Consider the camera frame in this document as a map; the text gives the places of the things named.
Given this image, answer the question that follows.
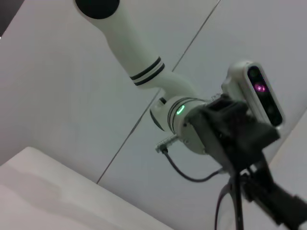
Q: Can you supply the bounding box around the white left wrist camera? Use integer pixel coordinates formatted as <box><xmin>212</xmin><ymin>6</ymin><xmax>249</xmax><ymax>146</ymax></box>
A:
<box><xmin>221</xmin><ymin>61</ymin><xmax>286</xmax><ymax>132</ymax></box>

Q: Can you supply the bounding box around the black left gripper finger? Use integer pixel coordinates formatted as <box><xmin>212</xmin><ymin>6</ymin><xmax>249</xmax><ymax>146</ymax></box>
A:
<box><xmin>241</xmin><ymin>167</ymin><xmax>307</xmax><ymax>230</ymax></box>

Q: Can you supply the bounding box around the left silver plug black cable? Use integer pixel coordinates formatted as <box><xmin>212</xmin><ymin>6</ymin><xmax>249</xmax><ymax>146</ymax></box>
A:
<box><xmin>154</xmin><ymin>135</ymin><xmax>225</xmax><ymax>183</ymax></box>

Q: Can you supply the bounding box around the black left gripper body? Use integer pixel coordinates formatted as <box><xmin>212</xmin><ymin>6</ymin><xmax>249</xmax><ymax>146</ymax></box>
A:
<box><xmin>189</xmin><ymin>99</ymin><xmax>282</xmax><ymax>171</ymax></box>

